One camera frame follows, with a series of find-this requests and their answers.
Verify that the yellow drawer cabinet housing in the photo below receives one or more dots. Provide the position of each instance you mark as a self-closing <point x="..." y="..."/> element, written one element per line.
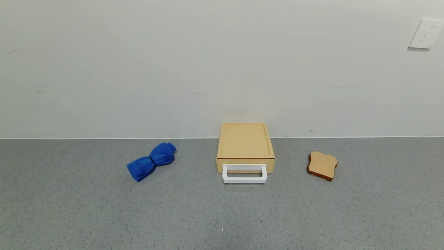
<point x="245" y="140"/>

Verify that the blue rolled cloth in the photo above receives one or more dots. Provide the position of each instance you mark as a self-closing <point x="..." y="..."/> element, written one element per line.
<point x="152" y="161"/>

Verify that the toast slice toy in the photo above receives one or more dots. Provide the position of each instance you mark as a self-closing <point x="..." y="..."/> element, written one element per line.
<point x="322" y="165"/>

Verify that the white wall socket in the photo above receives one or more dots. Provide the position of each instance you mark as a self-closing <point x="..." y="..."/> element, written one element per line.
<point x="426" y="33"/>

